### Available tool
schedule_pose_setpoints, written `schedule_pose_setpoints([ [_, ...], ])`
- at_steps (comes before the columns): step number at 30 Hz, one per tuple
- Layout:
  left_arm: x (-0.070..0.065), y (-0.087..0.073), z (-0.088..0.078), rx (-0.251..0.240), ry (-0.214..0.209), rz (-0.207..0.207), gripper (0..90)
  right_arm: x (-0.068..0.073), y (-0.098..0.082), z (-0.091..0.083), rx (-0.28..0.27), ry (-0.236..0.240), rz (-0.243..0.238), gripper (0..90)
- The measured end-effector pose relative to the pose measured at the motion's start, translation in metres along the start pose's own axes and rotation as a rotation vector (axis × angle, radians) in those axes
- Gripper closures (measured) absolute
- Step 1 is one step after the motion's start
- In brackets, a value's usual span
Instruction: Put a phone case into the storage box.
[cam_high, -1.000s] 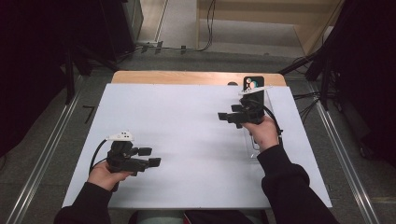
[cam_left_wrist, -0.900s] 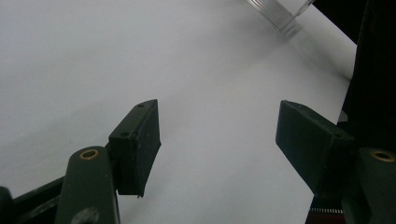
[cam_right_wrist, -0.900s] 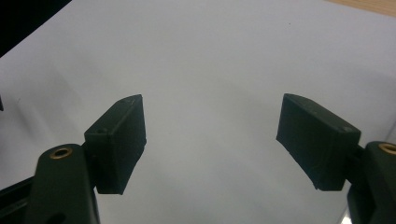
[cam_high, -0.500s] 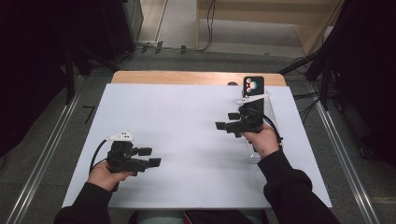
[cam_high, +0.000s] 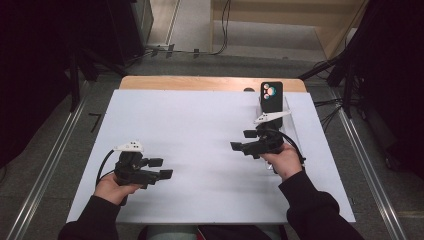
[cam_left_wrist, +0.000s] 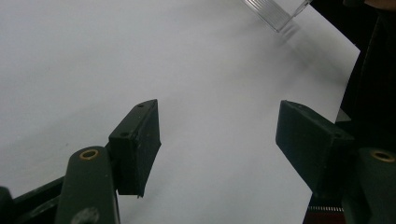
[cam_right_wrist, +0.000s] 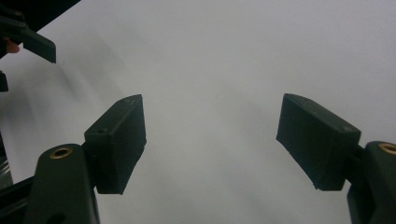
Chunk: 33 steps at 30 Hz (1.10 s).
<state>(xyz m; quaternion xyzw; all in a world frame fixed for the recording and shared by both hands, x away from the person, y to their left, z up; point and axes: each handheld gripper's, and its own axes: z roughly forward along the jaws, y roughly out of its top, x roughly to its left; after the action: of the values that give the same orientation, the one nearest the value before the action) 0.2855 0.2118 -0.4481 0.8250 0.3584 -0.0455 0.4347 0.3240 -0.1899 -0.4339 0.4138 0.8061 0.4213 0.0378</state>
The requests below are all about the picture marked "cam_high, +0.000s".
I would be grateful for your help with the black phone case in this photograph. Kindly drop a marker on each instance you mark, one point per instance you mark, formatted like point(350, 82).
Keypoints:
point(273, 105)

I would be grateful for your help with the wooden table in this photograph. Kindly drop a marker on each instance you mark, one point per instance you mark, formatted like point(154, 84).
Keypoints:
point(200, 83)

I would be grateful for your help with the person's right hand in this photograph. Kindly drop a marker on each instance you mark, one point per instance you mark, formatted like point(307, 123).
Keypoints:
point(286, 163)

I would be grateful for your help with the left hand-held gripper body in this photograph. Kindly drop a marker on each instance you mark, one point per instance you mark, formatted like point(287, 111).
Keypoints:
point(130, 171)

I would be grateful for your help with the dark curtain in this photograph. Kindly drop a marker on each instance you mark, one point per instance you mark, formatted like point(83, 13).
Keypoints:
point(393, 83)
point(33, 66)

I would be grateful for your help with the dark round table grommet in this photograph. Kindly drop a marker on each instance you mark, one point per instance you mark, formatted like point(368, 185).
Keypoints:
point(249, 89)

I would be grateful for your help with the person's left hand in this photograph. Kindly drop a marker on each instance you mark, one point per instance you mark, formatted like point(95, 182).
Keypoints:
point(111, 190)

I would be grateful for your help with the black cabinet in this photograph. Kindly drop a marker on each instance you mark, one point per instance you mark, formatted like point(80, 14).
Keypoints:
point(133, 26)

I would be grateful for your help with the clear plastic tray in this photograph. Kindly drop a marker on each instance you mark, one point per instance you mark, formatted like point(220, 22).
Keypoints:
point(289, 126)

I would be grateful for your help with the white table board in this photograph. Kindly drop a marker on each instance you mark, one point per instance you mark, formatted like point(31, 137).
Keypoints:
point(186, 133)

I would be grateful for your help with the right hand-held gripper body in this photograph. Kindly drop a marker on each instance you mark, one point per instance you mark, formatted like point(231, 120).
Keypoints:
point(268, 140)

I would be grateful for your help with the black metal stand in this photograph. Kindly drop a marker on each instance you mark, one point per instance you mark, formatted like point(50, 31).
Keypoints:
point(75, 86)
point(348, 90)

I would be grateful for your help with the metal floor rail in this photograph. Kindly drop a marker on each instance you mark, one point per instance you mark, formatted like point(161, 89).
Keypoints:
point(50, 163)
point(366, 166)

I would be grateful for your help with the light wooden shelf unit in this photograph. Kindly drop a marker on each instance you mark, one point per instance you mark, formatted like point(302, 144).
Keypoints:
point(333, 30)

